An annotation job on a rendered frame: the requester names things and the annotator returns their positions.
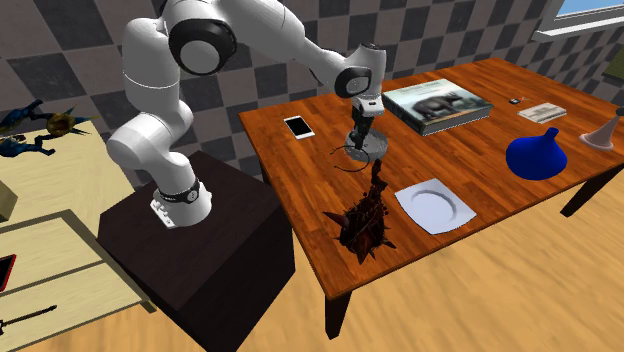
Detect white square plate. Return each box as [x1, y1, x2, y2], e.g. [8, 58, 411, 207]
[394, 177, 477, 236]

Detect dark robot stand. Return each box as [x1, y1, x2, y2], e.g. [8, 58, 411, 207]
[96, 149, 297, 352]

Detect thin white book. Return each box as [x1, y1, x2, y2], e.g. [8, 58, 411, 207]
[517, 102, 568, 125]

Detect pale yellow chest of drawers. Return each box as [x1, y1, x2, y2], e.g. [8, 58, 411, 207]
[0, 98, 158, 352]

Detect blue squat vase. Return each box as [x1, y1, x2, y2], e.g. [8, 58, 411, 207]
[505, 127, 569, 182]

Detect large book with rhino cover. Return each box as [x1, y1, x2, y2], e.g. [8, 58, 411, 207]
[381, 78, 495, 137]

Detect white smartphone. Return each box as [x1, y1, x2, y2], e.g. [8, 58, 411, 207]
[284, 115, 316, 141]

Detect pale cone-shaped object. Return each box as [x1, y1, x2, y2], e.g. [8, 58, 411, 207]
[578, 106, 624, 152]

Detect white framed window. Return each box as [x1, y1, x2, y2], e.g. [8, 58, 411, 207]
[531, 0, 624, 43]

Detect dark red spiky figure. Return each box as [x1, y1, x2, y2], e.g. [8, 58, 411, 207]
[322, 158, 397, 265]

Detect thin black wire loop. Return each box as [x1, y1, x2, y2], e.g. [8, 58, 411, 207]
[329, 145, 373, 174]

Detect brown wooden table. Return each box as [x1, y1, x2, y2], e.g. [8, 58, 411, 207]
[237, 57, 624, 341]

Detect grey speckled round disc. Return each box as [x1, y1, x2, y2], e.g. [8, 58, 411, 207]
[344, 128, 390, 164]

